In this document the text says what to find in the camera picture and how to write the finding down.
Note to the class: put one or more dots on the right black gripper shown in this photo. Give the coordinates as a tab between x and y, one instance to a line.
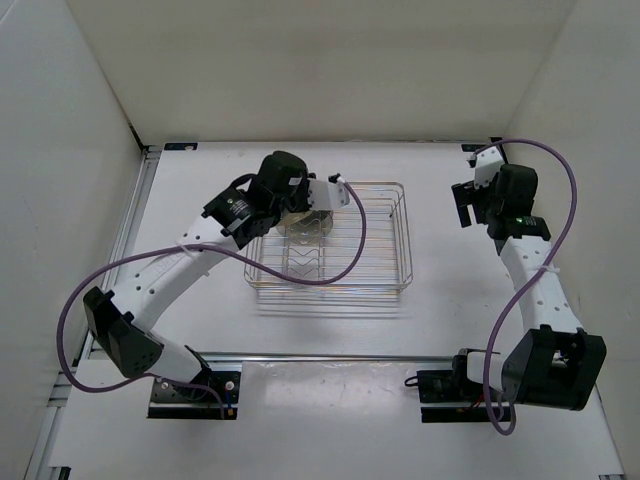
467	194

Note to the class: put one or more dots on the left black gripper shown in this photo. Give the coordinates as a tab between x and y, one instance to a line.
303	187

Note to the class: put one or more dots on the cream floral plate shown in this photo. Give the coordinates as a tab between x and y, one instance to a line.
314	214

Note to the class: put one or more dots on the clear glass plate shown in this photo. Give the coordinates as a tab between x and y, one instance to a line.
306	232

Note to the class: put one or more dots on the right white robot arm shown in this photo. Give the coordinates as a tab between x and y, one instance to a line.
557	362

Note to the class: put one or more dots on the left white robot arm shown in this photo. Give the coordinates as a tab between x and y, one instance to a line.
122	320

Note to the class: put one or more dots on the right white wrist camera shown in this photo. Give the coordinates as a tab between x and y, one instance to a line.
486	165

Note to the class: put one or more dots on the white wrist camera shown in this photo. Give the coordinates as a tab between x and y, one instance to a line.
327	195
486	165

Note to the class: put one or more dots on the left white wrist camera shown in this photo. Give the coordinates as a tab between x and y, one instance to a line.
327	195

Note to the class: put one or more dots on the chrome wire dish rack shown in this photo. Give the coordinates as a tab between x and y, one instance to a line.
376	236

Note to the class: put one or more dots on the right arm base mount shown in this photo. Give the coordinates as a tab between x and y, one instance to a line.
447	396

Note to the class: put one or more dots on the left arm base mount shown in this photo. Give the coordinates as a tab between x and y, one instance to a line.
212	395

